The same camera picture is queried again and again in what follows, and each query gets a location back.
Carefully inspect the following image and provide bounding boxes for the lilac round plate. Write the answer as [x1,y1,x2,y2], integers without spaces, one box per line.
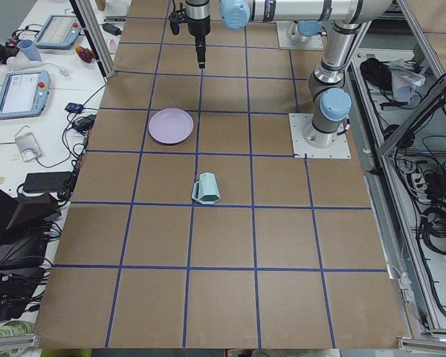
[149,108,193,144]

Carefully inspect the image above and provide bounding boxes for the black flat power brick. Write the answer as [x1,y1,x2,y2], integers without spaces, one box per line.
[22,171,71,193]

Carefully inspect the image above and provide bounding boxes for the near blue teach pendant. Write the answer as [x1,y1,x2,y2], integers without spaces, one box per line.
[0,71,51,120]

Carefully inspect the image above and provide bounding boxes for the small blue usb device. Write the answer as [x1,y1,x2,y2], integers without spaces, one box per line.
[65,102,84,114]

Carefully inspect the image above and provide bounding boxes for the bundled black cables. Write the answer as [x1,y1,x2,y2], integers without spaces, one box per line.
[416,203,446,257]

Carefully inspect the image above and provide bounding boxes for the pink plastic cup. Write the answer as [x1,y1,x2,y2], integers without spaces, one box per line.
[106,39,117,54]

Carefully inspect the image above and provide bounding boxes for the black power adapter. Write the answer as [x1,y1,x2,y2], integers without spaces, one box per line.
[102,23,122,36]

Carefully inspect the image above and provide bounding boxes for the white power strip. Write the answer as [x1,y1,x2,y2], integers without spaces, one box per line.
[408,173,431,205]

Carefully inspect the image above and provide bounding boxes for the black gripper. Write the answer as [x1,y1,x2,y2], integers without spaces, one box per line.
[185,0,210,68]

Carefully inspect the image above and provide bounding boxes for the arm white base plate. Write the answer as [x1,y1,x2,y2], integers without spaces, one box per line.
[277,20,323,51]
[288,113,351,159]

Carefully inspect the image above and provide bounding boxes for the aluminium frame post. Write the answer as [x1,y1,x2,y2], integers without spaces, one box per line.
[69,0,115,79]

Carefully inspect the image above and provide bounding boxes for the far blue teach pendant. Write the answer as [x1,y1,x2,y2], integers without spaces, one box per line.
[35,15,82,49]

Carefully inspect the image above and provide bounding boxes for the red yellow mango toy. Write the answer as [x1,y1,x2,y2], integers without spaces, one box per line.
[75,45,94,63]

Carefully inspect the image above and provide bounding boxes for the light blue plastic cup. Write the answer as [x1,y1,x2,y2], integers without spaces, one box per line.
[18,39,42,62]

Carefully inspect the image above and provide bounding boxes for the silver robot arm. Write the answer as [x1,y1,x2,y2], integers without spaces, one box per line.
[168,1,331,69]
[219,0,391,149]

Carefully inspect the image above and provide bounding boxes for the blue teach pendant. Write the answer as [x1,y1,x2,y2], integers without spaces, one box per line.
[0,71,51,120]
[35,15,82,49]

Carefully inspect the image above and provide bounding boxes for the dark brown box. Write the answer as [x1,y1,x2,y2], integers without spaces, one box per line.
[6,193,62,231]

